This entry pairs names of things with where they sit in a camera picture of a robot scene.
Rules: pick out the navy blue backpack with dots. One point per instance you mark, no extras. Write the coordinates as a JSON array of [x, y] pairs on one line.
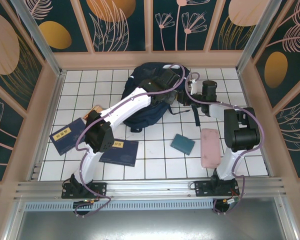
[[145, 117]]

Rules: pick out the pink pencil case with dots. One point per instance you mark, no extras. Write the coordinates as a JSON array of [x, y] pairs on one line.
[[210, 147]]

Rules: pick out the teal notebook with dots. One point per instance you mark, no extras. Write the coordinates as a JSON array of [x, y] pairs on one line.
[[183, 144]]

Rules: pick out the small copper brown notebook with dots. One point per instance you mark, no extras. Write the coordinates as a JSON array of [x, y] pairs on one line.
[[95, 110]]

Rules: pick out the navy book with yellow label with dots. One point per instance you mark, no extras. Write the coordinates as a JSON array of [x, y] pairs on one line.
[[125, 156], [65, 141]]

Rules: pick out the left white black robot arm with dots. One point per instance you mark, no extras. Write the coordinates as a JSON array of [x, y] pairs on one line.
[[130, 105]]

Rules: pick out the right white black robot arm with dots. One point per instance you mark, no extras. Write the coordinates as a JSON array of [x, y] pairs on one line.
[[242, 132]]

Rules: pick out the yellow power connector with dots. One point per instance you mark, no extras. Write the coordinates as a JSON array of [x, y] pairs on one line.
[[91, 201], [230, 200]]

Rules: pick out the aluminium frame post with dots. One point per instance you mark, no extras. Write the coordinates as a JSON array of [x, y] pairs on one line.
[[259, 37], [42, 42]]

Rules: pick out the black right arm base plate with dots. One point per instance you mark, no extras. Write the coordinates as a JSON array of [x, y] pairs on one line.
[[202, 190]]

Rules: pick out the long aluminium mounting rail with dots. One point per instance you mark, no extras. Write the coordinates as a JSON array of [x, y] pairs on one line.
[[150, 188]]

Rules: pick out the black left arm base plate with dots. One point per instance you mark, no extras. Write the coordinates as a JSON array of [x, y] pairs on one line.
[[100, 190]]

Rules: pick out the aluminium side rail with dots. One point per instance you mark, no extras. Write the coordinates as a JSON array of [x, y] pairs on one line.
[[37, 172]]

